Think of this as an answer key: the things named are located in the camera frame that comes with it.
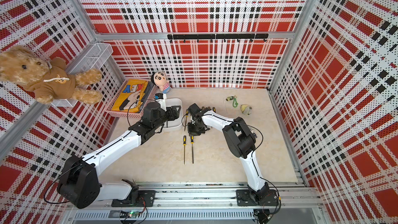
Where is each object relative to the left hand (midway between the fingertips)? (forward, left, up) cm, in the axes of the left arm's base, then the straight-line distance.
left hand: (178, 107), depth 84 cm
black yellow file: (-12, -2, -21) cm, 24 cm away
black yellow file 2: (-4, -4, -3) cm, 7 cm away
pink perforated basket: (+21, +26, -13) cm, 36 cm away
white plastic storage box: (-2, +3, -15) cm, 16 cm away
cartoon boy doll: (+31, +18, -7) cm, 36 cm away
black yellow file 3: (-7, -16, +7) cm, 19 cm away
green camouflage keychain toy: (+21, -36, -22) cm, 47 cm away
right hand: (-7, -7, -18) cm, 20 cm away
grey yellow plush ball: (+11, -42, -17) cm, 46 cm away
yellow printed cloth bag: (+20, +38, -14) cm, 45 cm away
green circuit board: (-47, +17, -19) cm, 53 cm away
